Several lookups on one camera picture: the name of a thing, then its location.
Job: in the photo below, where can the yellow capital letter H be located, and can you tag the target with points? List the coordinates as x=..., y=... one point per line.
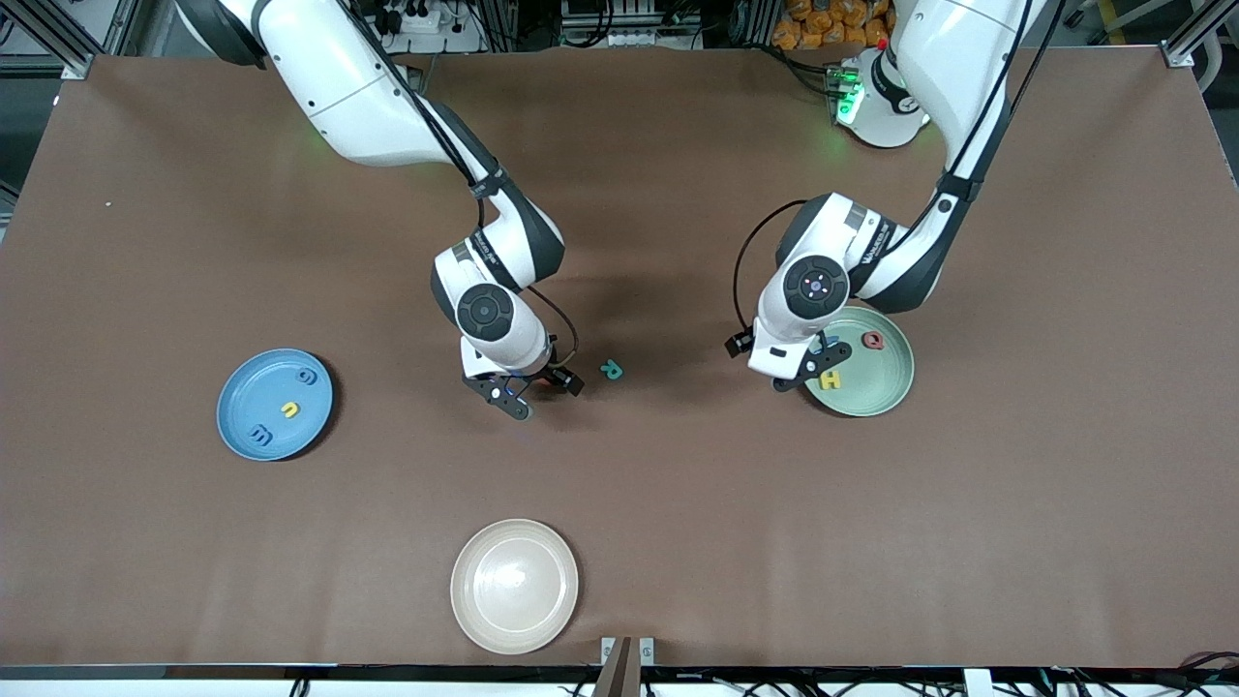
x=831, y=381

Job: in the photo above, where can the red capital letter Q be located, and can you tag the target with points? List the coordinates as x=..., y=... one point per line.
x=868, y=345

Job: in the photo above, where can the teal capital letter R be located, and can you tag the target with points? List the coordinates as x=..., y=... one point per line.
x=613, y=369

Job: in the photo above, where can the blue lowercase letter m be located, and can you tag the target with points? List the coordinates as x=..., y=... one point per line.
x=261, y=441

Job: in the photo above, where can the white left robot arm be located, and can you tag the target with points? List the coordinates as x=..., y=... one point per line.
x=958, y=58

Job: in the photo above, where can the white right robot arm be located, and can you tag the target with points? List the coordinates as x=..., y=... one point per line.
x=339, y=77

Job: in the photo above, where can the green round plate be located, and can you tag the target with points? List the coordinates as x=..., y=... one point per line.
x=876, y=382

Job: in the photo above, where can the beige round plate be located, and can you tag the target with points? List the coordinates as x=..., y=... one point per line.
x=513, y=586

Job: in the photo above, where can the blue round plate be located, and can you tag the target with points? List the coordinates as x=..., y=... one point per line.
x=261, y=392

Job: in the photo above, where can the grey base connector box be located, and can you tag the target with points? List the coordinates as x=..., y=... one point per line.
x=844, y=97

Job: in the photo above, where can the orange packaged snacks pile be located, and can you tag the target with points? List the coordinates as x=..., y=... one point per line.
x=823, y=29

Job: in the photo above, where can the white power strip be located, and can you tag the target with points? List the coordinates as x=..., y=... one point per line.
x=455, y=34

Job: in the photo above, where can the white electronics box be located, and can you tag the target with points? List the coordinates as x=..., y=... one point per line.
x=629, y=37

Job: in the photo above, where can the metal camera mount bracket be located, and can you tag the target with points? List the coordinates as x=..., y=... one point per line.
x=619, y=673

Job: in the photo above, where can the aluminium frame profile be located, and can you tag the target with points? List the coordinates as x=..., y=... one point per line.
x=77, y=63
x=1181, y=53

